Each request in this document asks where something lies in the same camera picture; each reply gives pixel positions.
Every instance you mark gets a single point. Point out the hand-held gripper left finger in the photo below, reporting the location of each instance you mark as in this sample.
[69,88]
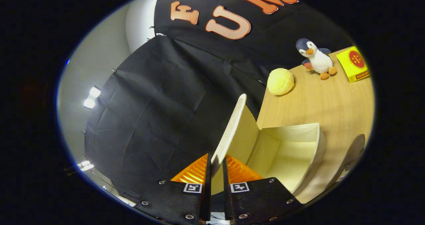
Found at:
[207,191]

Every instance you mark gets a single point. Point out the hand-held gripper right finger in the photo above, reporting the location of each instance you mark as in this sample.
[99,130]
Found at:
[226,198]

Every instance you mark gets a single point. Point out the cream storage box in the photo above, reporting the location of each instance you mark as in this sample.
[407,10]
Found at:
[285,152]

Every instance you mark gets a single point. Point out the brown fuzzy shoe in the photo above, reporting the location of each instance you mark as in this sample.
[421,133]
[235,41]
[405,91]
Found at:
[353,150]

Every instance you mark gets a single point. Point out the black backdrop cloth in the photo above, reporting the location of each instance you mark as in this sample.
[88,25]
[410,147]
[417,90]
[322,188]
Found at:
[159,112]

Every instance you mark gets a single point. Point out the yellow round plush bun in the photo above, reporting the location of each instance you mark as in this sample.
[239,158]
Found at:
[280,82]

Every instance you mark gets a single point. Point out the ceiling tube light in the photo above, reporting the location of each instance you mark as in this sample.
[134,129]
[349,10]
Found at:
[90,102]

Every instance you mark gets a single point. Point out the plush penguin toy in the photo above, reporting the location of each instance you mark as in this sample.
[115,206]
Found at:
[318,60]

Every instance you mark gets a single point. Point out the yellow book red circle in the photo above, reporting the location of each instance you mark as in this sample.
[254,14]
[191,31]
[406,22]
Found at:
[355,62]

